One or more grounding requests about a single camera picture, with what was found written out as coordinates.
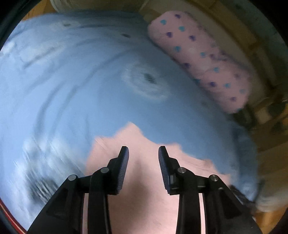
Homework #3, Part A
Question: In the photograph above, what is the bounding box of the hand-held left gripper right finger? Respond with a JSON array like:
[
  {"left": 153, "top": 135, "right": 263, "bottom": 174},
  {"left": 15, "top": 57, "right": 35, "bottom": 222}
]
[{"left": 158, "top": 146, "right": 261, "bottom": 234}]

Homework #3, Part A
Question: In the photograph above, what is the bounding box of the pink knitted cardigan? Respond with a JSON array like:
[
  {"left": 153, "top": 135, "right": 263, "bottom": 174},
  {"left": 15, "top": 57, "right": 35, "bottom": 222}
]
[{"left": 84, "top": 121, "right": 232, "bottom": 234}]

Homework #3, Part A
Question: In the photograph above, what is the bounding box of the dark cloth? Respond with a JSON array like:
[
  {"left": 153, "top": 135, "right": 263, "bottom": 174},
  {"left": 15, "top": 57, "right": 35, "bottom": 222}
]
[{"left": 232, "top": 106, "right": 258, "bottom": 130}]

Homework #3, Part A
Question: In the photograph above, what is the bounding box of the pink heart-print pillow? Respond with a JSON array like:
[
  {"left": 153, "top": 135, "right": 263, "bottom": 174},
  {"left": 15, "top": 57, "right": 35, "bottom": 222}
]
[{"left": 147, "top": 11, "right": 251, "bottom": 114}]

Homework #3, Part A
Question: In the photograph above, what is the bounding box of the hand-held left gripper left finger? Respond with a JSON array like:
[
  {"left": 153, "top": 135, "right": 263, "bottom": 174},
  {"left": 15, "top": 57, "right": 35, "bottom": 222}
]
[{"left": 27, "top": 146, "right": 130, "bottom": 234}]

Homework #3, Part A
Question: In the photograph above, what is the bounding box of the blue dandelion-print bed sheet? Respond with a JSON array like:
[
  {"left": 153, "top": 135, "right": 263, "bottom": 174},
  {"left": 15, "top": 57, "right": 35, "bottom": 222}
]
[{"left": 0, "top": 9, "right": 259, "bottom": 225}]

